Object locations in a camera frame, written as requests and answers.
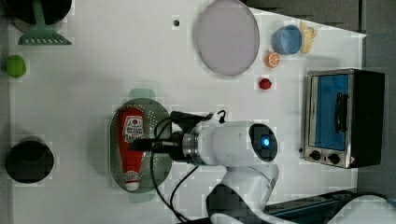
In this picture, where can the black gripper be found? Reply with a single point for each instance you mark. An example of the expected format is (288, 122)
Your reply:
(171, 146)

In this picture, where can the red ketchup bottle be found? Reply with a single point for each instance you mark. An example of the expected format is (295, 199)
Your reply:
(131, 127)

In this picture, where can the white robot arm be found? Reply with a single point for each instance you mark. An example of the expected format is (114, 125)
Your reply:
(246, 149)

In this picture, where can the green strainer basket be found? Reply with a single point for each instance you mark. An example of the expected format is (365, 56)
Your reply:
(155, 166)

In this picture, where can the grey round plate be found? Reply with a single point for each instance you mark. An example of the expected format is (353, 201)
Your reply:
(227, 37)

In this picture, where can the orange slice toy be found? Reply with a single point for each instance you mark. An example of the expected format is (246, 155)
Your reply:
(272, 59)

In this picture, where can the black cylinder cup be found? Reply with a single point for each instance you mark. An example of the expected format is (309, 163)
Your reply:
(29, 161)

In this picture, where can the blue round bowl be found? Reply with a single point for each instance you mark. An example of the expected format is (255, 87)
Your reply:
(287, 40)

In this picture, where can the silver toaster oven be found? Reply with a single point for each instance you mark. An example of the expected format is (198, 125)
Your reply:
(344, 112)

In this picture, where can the green spatula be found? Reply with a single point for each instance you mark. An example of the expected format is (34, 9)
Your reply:
(41, 34)

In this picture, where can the yellow peeled banana toy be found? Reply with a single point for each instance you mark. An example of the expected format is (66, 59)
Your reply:
(308, 36)

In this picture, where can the green lime toy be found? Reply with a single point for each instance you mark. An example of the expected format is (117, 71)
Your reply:
(16, 66)

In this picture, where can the black pan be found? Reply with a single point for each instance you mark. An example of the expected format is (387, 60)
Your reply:
(54, 10)

